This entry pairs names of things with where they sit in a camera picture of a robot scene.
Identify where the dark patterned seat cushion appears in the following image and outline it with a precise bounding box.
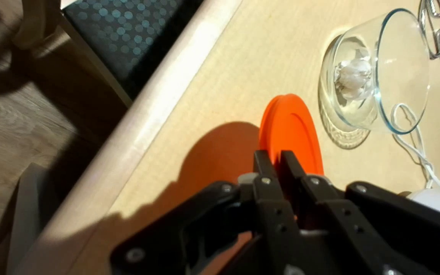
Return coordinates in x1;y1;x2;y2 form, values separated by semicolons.
58;0;205;101

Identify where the clear glass bowl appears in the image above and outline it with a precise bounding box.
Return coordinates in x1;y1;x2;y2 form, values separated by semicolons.
316;6;432;151

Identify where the white power cable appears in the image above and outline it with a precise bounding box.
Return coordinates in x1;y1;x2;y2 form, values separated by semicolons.
391;0;440;192

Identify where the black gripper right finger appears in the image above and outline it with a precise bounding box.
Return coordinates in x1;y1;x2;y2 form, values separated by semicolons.
280;150;440;275

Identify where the white paper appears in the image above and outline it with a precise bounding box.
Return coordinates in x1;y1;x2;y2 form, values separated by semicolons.
333;47;380;104

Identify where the round orange lid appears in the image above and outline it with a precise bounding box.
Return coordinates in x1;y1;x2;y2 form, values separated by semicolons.
257;91;327;177

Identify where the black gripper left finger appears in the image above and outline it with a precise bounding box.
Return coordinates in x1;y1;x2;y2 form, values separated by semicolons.
110;148;304;275

